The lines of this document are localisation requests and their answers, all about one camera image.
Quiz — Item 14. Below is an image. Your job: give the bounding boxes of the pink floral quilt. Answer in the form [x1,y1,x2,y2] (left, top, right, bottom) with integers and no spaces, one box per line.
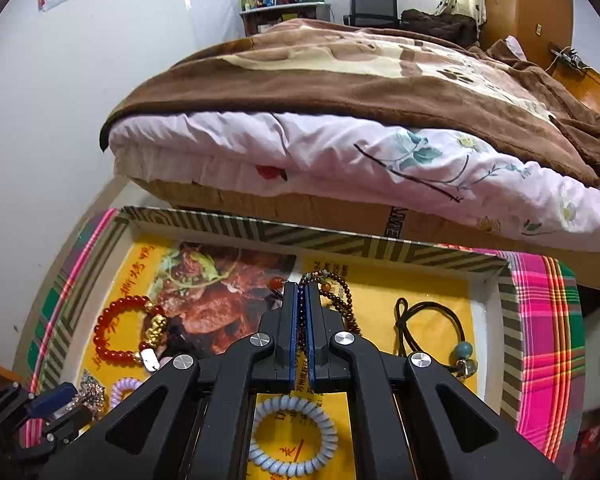
[107,110,600,253]

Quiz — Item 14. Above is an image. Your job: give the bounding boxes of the dark brown bead bracelet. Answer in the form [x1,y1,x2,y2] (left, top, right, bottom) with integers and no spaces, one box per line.
[269,269,363,356]

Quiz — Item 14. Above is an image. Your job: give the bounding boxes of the blue spiral hair tie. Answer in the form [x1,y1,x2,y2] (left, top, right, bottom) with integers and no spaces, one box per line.
[248,394,338,478]

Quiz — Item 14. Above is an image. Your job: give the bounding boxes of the cardboard tray with food print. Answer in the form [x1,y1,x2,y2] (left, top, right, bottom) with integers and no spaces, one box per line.
[27,205,523,480]

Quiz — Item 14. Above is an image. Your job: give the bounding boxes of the red bead bracelet gold charm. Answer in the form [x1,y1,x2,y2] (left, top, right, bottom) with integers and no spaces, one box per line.
[92,295,171,373]

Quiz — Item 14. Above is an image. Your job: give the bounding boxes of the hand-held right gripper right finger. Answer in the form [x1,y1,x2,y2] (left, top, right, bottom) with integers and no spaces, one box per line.
[305,282,563,480]

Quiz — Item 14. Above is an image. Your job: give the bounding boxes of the wooden bed headboard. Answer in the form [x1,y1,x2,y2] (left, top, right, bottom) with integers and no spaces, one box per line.
[552,65,600,133]

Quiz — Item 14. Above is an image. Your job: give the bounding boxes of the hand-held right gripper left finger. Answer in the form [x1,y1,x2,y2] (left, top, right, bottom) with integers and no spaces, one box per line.
[40,282,299,480]

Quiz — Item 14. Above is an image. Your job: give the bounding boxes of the power strip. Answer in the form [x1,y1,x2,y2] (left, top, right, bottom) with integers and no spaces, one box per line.
[550,42,588,73]

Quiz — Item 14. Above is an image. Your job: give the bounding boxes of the desk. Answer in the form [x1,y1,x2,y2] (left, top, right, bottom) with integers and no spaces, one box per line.
[240,2,331,36]

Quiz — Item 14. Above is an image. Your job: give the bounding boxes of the silver rhinestone hair clip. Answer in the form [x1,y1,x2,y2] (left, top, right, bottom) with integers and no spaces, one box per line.
[77,370,106,418]

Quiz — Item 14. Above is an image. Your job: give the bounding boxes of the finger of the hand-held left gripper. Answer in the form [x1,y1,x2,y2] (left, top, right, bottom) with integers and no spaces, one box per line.
[30,382,81,418]
[40,405,93,446]

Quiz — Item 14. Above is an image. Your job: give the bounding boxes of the dark sofa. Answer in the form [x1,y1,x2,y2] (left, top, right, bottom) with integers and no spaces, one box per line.
[400,8,481,48]

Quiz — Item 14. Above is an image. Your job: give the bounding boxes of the brown blanket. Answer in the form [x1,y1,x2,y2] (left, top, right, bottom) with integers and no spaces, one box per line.
[100,17,600,188]

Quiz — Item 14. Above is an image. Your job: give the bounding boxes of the brown bed base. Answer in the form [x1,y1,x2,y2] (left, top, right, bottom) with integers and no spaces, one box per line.
[130,177,600,291]

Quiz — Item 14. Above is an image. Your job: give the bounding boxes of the black hair tie grey charm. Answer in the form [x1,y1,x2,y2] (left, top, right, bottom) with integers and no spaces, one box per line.
[394,297,481,378]

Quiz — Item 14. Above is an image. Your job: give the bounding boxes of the red printed bag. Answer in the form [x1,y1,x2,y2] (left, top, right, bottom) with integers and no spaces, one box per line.
[580,425,600,461]

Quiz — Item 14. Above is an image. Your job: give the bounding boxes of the purple spiral hair tie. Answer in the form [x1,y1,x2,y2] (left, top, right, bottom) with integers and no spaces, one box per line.
[111,377,146,411]

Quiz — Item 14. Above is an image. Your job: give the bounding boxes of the black television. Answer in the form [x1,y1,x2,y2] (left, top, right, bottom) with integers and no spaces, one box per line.
[350,0,398,28]

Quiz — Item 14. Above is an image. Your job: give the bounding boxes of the white pillow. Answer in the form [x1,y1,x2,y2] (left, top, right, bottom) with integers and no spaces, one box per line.
[505,35,528,61]

